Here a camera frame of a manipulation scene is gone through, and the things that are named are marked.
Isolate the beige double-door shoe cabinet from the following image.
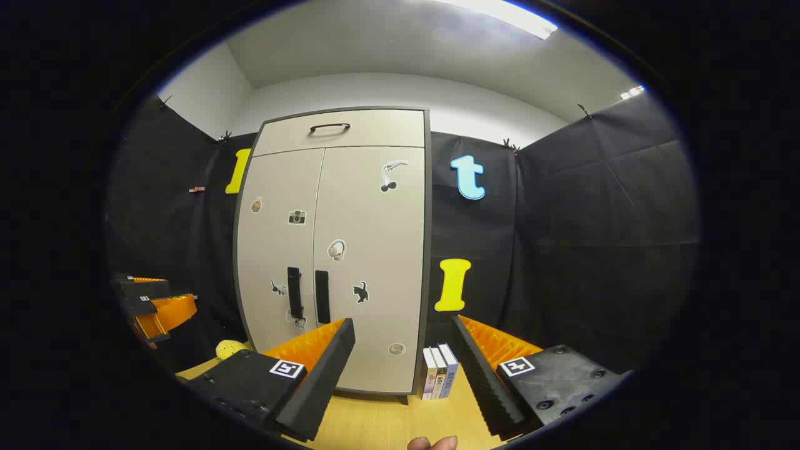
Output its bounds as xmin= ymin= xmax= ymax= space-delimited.
xmin=232 ymin=106 xmax=433 ymax=401

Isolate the white book with colour spine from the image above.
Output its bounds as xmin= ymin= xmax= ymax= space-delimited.
xmin=430 ymin=346 xmax=448 ymax=399

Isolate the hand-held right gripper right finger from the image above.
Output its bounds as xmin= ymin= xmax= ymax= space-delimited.
xmin=451 ymin=314 xmax=626 ymax=441

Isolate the cabinet door with cat sticker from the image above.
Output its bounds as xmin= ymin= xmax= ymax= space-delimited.
xmin=311 ymin=146 xmax=427 ymax=394

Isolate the blue book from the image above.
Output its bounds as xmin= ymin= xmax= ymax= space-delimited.
xmin=437 ymin=343 xmax=460 ymax=399

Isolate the black backdrop cloth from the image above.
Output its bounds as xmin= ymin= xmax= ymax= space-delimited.
xmin=106 ymin=91 xmax=699 ymax=376

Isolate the beige cabinet drawer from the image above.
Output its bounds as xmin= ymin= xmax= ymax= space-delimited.
xmin=252 ymin=109 xmax=426 ymax=157

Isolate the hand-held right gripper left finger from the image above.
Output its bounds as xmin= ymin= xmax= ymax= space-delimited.
xmin=186 ymin=317 xmax=357 ymax=443

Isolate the cabinet door with camera sticker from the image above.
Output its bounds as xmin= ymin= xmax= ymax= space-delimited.
xmin=236 ymin=148 xmax=326 ymax=357

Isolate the black door handle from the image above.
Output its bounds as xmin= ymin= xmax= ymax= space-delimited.
xmin=314 ymin=270 xmax=331 ymax=324
xmin=287 ymin=267 xmax=304 ymax=319

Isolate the long ceiling light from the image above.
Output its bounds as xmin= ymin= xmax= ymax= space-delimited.
xmin=437 ymin=0 xmax=558 ymax=40

